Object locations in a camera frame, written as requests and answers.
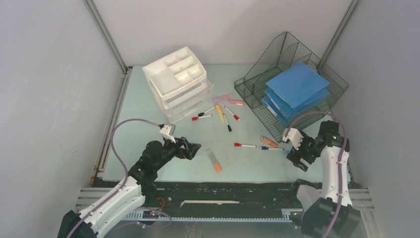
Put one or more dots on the orange highlighter by basket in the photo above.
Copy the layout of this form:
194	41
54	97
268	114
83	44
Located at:
268	142

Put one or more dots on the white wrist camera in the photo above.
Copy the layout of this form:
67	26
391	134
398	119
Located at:
167	130
293	136

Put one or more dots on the clear orange highlighter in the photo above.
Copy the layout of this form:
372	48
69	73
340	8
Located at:
214	161

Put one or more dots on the yellow highlighter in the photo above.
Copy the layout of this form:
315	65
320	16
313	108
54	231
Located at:
220	112

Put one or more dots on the green wire mesh organizer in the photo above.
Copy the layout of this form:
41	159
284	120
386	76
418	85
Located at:
282	53

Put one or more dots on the pink highlighter left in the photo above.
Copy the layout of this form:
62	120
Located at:
222	98

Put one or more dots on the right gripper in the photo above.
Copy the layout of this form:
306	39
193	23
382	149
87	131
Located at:
294	155

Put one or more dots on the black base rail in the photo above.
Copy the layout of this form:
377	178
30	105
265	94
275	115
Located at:
222	200

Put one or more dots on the black cap marker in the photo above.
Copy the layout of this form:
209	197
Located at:
206	111
227	123

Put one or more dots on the white plastic drawer organizer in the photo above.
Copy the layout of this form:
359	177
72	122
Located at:
179	84

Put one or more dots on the pink highlighter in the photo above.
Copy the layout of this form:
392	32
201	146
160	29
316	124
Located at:
222	98
236	102

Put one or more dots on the red cap marker left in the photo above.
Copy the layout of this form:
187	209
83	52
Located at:
201	117

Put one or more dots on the red cap marker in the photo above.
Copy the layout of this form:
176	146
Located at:
233	114
201	117
244	145

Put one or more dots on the black cap marker lower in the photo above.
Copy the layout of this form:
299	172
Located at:
227	123

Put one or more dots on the red cap marker bottom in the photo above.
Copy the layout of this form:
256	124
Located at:
244	145

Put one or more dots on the pink highlighter right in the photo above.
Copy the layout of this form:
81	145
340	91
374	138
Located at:
236	102

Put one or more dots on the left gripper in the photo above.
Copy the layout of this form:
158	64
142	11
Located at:
189	149

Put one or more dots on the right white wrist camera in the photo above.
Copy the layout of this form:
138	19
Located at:
293	136

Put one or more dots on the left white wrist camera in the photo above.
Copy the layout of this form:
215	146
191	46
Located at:
167	130

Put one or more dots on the black cap marker upper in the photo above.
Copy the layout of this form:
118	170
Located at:
206	111

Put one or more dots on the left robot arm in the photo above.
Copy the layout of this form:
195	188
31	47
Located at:
130	193

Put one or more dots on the red cap marker right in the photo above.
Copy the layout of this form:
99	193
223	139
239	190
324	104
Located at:
233	114

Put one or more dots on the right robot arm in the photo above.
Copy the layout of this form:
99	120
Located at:
327	212

